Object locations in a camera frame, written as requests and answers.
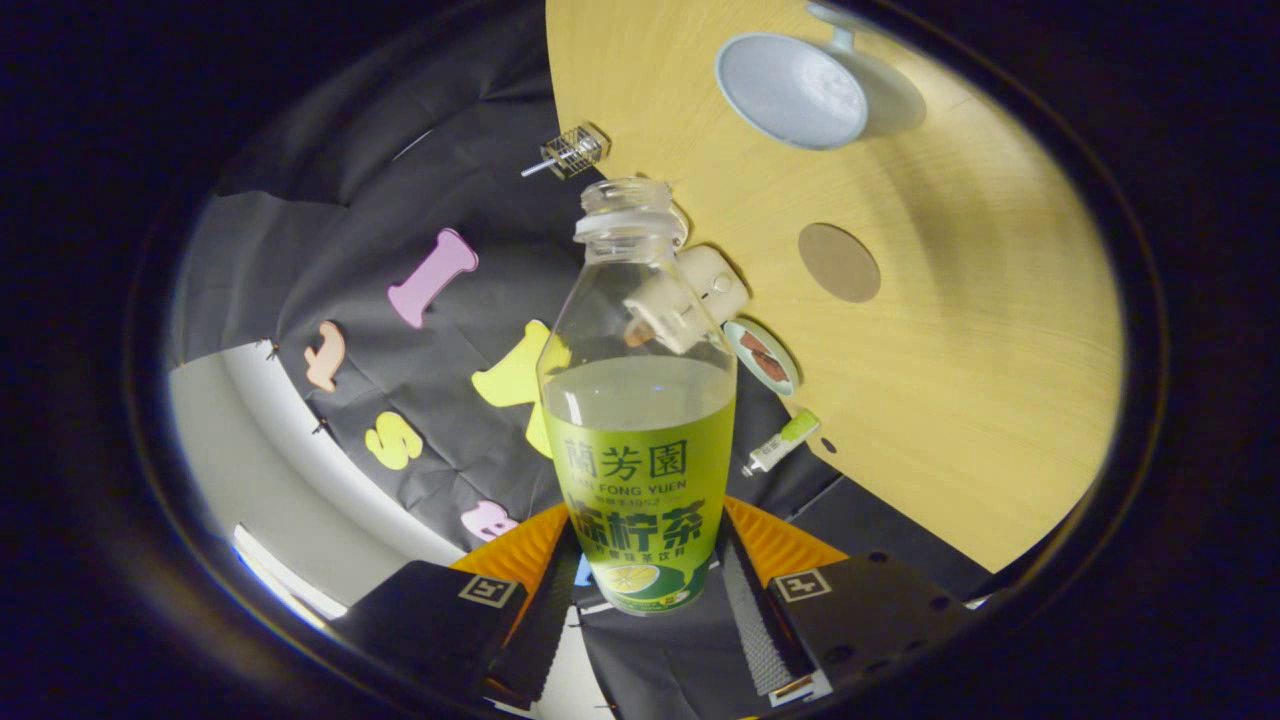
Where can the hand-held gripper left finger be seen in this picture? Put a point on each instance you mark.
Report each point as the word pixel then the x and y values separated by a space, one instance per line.
pixel 545 620

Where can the white toaster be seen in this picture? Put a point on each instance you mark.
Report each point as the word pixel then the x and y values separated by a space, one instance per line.
pixel 715 285

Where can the wooden table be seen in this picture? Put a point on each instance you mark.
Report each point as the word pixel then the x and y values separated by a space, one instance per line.
pixel 950 400

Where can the round brown coaster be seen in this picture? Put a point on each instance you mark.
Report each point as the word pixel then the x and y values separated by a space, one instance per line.
pixel 839 262

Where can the pale round plate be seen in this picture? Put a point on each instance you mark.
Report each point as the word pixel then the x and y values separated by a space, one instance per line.
pixel 783 352

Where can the white spoon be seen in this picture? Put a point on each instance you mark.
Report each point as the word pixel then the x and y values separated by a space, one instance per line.
pixel 535 169

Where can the green label juice bottle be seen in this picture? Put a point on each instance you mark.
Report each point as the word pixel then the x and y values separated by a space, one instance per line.
pixel 640 480

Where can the brown meat piece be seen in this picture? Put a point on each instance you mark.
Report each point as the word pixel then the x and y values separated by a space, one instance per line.
pixel 755 344
pixel 770 367

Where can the light blue cup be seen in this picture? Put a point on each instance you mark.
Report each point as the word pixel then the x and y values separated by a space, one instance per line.
pixel 790 90

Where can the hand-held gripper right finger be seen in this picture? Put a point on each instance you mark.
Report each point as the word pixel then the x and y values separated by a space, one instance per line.
pixel 750 620

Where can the small white green bottle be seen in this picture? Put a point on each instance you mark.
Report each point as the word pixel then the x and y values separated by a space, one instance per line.
pixel 785 440

